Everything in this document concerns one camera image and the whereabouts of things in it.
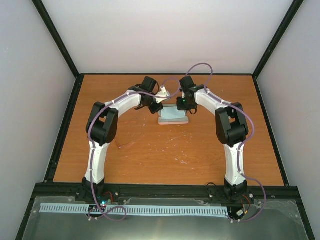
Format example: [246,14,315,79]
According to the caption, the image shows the metal base plate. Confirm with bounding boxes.
[22,197,308,240]

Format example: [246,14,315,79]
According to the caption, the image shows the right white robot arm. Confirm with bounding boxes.
[176,76,249,202]

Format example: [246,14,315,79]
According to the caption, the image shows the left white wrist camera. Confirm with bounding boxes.
[155,86,171,104]

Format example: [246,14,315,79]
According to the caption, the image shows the slotted grey cable duct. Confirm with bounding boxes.
[39,203,229,218]

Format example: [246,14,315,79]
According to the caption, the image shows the transparent brown sunglasses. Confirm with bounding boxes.
[114,118,145,150]

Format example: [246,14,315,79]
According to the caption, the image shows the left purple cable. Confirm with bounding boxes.
[87,78,182,222]

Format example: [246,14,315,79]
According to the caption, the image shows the black aluminium frame rail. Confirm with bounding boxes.
[32,182,300,204]

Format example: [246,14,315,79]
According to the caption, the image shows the purple cable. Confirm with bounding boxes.
[184,62,267,223]
[87,78,182,222]

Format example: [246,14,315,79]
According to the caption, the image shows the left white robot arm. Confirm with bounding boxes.
[82,76,169,202]

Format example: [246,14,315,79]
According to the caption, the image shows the pink glasses case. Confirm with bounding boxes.
[158,104,189,125]

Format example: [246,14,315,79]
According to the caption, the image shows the light blue cleaning cloth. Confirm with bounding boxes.
[160,106,186,120]

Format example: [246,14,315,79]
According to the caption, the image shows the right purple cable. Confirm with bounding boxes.
[184,62,267,223]

